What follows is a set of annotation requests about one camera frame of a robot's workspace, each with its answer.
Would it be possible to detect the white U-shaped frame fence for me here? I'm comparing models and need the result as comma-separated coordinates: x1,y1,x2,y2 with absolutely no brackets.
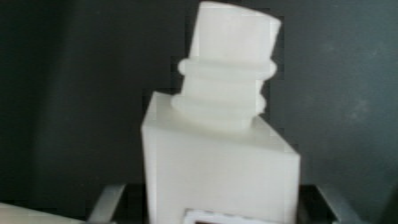
0,202,85,224

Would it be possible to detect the white stool leg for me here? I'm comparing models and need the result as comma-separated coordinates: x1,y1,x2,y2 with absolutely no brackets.
142,1,300,224

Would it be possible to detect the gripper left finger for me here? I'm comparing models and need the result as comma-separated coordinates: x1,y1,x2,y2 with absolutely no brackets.
85,183,145,224

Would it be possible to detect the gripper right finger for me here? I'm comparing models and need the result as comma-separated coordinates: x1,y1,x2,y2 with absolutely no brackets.
298,185,362,224

